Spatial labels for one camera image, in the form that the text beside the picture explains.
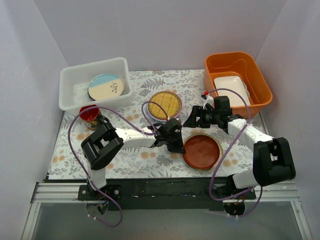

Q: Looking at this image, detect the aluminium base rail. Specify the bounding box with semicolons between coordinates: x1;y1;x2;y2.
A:
22;177;312;240

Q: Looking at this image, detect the white plastic bin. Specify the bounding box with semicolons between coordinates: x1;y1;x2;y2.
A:
59;57;133;116

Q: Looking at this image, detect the orange plastic bin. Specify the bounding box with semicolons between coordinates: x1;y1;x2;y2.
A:
203;52;273;119

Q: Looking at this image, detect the pink round plate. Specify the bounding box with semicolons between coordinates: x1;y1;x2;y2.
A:
145;90;184;123

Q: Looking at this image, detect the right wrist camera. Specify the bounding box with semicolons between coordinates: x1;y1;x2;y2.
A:
201;91;214;110

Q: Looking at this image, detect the red brown rimmed plate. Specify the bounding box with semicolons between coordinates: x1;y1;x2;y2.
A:
182;133;223;172

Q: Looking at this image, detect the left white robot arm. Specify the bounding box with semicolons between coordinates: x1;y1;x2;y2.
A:
81;118;186;200

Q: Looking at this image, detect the teal scalloped ceramic plate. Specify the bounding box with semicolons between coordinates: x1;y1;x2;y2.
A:
87;92;95;101

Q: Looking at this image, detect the cream and blue plate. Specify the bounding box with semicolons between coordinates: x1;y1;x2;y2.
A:
87;73;125;101

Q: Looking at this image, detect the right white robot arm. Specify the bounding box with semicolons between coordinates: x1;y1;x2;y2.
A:
183;95;296;199

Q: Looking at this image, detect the white rectangular dish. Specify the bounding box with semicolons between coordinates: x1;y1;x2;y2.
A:
213;75;251;107

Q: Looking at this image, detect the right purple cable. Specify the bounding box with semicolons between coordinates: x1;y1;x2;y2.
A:
201;88;264;217

